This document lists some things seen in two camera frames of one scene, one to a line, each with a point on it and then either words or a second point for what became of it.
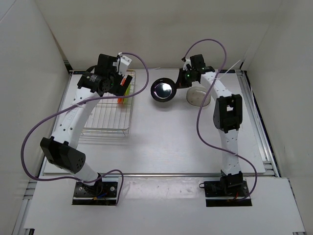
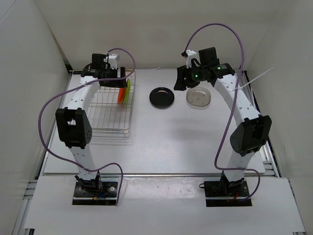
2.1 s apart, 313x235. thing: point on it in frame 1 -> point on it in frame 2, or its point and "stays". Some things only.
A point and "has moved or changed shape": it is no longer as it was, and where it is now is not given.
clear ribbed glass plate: [196, 95] stays
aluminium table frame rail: [270, 163] stays
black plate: [163, 89] has moved or changed shape
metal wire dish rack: [107, 115] stays
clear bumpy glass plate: [200, 99] has moved or changed shape
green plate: [125, 100] stays
